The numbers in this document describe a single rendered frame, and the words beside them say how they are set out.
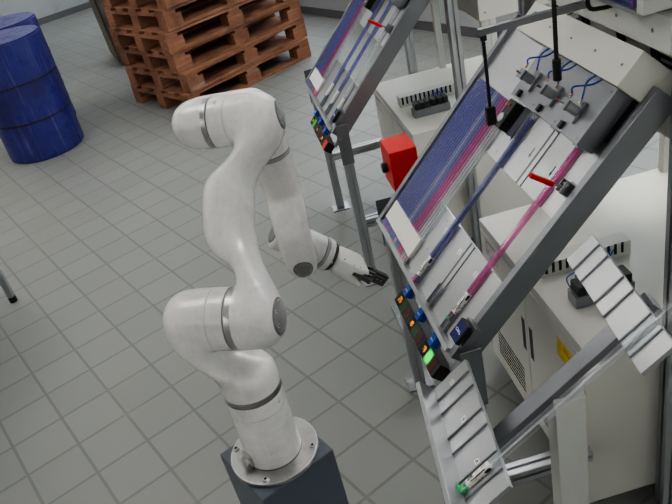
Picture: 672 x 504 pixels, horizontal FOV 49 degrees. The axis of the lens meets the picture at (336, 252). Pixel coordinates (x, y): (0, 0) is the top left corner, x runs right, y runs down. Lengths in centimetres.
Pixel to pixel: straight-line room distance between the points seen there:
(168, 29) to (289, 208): 407
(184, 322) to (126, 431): 161
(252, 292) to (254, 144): 28
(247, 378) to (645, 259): 119
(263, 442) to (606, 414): 93
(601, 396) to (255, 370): 93
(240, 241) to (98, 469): 164
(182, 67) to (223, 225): 445
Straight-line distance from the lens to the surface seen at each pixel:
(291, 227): 167
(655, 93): 159
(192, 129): 146
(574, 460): 158
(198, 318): 135
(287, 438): 153
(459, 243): 186
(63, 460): 297
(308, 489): 160
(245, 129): 140
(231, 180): 138
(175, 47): 570
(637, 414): 208
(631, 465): 221
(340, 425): 262
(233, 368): 142
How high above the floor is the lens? 184
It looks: 32 degrees down
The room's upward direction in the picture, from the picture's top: 14 degrees counter-clockwise
